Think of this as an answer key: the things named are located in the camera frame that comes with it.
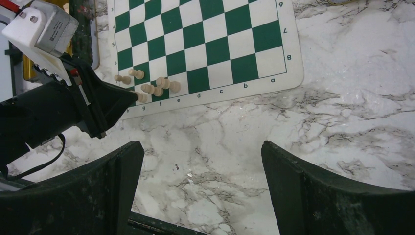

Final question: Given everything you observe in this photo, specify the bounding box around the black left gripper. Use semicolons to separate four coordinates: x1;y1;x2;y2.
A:
0;54;138;175

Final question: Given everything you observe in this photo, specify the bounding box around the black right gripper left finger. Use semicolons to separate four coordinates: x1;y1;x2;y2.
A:
0;141;144;235

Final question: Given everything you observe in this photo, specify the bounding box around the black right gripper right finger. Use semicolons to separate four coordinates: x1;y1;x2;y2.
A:
261;141;415;235

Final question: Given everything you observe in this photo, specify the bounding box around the white chess piece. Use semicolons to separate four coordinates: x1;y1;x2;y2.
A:
156;77;170;90

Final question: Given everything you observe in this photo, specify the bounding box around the gold tin with white pieces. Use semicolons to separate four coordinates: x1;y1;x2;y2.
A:
23;0;100;82

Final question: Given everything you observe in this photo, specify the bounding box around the green white chess board mat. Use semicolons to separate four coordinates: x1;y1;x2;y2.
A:
107;0;304;119

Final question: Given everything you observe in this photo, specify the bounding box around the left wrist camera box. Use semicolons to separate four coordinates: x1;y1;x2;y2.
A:
1;0;79;86

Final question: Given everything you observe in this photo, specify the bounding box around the small whiteboard with black frame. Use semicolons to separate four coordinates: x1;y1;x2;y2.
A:
0;33;23;102

